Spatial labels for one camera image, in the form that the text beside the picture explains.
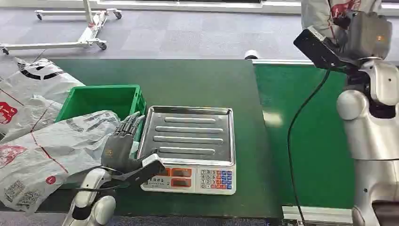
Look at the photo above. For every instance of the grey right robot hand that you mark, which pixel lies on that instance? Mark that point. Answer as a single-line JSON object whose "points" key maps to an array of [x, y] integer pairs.
{"points": [[369, 36]]}

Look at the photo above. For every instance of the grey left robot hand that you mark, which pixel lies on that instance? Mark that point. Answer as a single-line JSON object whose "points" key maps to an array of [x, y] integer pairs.
{"points": [[118, 153]]}

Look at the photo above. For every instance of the grey parcel bag red print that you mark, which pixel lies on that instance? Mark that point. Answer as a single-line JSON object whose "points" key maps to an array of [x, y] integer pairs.
{"points": [[316, 14]]}

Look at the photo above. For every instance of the large grey parcel bag red line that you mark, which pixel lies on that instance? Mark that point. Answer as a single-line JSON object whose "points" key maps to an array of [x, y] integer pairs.
{"points": [[56, 149]]}

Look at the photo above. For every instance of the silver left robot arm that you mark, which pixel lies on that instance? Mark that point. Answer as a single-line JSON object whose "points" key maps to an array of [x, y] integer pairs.
{"points": [[93, 187]]}

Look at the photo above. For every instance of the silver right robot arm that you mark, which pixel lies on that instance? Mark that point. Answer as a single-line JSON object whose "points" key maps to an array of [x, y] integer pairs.
{"points": [[371, 137]]}

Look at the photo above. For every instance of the green plastic crate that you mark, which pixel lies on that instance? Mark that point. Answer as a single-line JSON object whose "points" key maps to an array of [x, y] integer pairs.
{"points": [[99, 99]]}

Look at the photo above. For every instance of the white scale with steel tray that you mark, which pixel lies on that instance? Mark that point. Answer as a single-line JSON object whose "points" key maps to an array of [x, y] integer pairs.
{"points": [[190, 137]]}

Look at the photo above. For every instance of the grey parcel bag red logo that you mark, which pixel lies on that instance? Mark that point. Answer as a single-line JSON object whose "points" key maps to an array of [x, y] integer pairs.
{"points": [[28, 115]]}

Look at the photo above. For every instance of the grey parcel bag black print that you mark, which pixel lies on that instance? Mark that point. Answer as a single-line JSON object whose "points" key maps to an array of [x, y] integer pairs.
{"points": [[40, 78]]}

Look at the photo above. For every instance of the green belt conveyor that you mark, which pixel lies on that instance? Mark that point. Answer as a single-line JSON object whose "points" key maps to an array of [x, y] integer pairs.
{"points": [[311, 140]]}

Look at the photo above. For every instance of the white roller end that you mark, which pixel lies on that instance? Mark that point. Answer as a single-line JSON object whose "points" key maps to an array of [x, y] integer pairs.
{"points": [[251, 54]]}

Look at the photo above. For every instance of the white wheeled trolley frame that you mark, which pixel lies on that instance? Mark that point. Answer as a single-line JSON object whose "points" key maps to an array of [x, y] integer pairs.
{"points": [[90, 28]]}

